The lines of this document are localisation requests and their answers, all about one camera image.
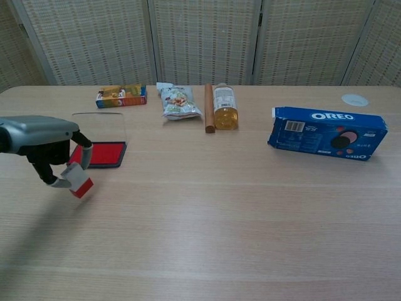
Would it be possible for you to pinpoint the small red white stamp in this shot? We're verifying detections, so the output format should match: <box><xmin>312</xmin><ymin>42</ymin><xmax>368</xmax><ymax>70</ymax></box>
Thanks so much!
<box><xmin>61</xmin><ymin>162</ymin><xmax>95</xmax><ymax>199</ymax></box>

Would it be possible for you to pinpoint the yellow drink bottle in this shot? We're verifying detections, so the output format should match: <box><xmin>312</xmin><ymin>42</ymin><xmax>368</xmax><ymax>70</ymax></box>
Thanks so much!
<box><xmin>212</xmin><ymin>82</ymin><xmax>239</xmax><ymax>130</ymax></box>

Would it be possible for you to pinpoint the blue Oreo cookie box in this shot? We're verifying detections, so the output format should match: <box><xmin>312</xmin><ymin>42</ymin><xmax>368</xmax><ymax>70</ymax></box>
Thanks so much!
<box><xmin>267</xmin><ymin>106</ymin><xmax>388</xmax><ymax>162</ymax></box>

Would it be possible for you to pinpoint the woven folding screen panel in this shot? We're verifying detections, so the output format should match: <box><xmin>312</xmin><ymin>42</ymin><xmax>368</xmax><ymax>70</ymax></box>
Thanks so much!
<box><xmin>12</xmin><ymin>0</ymin><xmax>157</xmax><ymax>86</ymax></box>
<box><xmin>0</xmin><ymin>0</ymin><xmax>44</xmax><ymax>92</ymax></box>
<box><xmin>147</xmin><ymin>0</ymin><xmax>263</xmax><ymax>86</ymax></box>
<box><xmin>253</xmin><ymin>0</ymin><xmax>375</xmax><ymax>86</ymax></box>
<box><xmin>341</xmin><ymin>0</ymin><xmax>401</xmax><ymax>87</ymax></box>

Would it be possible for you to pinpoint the white round table grommet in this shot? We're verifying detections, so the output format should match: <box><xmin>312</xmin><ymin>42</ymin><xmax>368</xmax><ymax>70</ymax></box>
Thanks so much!
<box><xmin>341</xmin><ymin>93</ymin><xmax>370</xmax><ymax>106</ymax></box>

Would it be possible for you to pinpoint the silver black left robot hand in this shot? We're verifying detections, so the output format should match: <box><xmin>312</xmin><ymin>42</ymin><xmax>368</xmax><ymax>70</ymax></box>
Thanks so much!
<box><xmin>0</xmin><ymin>115</ymin><xmax>94</xmax><ymax>189</ymax></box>

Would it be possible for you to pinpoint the white nut snack bag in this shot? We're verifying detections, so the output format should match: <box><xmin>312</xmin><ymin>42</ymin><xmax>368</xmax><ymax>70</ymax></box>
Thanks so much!
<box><xmin>155</xmin><ymin>82</ymin><xmax>203</xmax><ymax>121</ymax></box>

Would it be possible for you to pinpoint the wooden rolling pin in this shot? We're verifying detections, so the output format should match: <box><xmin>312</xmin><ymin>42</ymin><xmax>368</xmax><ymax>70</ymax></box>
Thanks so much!
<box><xmin>204</xmin><ymin>83</ymin><xmax>216</xmax><ymax>134</ymax></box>

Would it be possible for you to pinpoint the red ink pad clear lid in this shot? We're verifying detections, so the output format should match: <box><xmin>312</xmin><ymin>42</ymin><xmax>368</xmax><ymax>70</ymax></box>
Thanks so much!
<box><xmin>69</xmin><ymin>112</ymin><xmax>128</xmax><ymax>169</ymax></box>

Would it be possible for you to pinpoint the colourful orange snack box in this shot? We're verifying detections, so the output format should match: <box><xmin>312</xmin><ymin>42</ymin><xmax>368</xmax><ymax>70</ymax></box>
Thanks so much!
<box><xmin>95</xmin><ymin>83</ymin><xmax>148</xmax><ymax>109</ymax></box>

